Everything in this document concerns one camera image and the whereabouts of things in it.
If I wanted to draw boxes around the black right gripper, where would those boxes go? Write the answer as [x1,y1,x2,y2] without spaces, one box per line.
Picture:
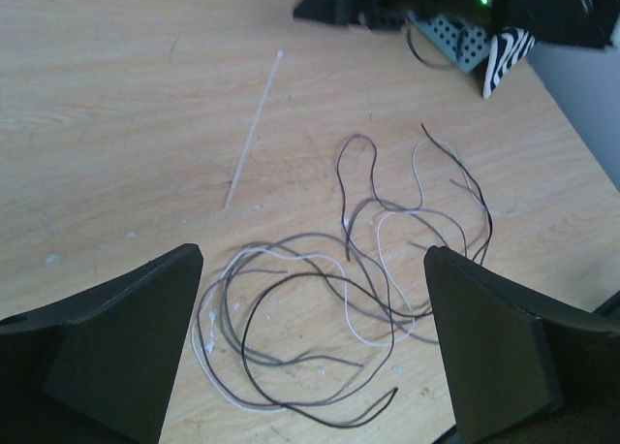
[293,0,423,32]

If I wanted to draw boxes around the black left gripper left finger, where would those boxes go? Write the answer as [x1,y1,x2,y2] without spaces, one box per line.
[1,243,202,443]

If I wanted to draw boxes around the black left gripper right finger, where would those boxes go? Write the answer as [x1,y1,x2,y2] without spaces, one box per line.
[423,246,619,443]

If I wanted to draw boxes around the white zip tie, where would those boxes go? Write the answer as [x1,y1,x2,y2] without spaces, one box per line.
[223,49,285,209]

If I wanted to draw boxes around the purple wire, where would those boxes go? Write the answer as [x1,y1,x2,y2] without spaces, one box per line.
[336,133,469,319]

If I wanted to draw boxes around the white wire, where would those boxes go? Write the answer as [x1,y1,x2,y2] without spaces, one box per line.
[191,138,534,414]

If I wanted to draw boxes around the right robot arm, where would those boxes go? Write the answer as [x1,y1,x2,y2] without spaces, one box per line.
[293,0,619,49]

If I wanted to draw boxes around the light blue perforated basket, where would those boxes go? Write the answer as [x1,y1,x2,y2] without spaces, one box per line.
[406,13,491,74]

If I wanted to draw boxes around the black white striped cloth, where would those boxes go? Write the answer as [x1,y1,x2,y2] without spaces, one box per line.
[482,27,537,99]

